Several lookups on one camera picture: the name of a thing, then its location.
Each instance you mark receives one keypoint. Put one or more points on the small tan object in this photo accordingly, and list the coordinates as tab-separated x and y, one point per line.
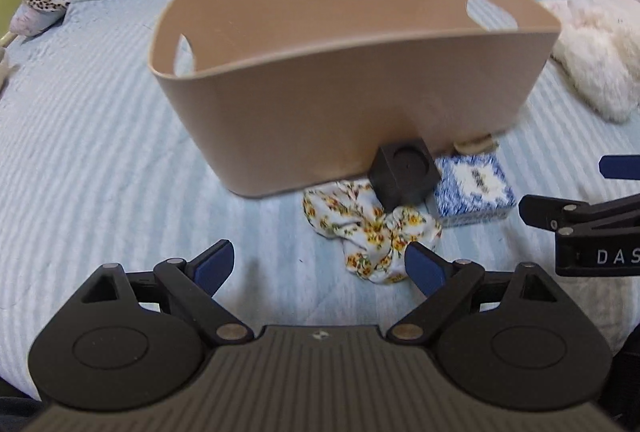
477	144

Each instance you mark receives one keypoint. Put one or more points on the black cube box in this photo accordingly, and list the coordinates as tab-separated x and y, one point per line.
404	171

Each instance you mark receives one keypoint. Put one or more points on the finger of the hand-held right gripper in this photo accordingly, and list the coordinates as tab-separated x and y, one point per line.
575	212
620	167

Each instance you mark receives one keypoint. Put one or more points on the white fluffy plush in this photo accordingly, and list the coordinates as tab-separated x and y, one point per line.
600	54

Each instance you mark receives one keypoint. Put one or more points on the beige plastic basket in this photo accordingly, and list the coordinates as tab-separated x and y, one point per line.
345	76

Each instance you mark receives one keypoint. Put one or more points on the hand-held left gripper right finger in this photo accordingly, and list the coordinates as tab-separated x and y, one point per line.
425	270

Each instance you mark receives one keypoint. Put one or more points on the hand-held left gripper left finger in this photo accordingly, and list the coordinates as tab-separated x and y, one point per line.
212	266

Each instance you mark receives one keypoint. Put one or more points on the floral fabric scrunchie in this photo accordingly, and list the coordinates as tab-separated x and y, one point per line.
367	232

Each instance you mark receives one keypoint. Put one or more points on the blue white patterned box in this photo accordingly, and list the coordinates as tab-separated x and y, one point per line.
472	189

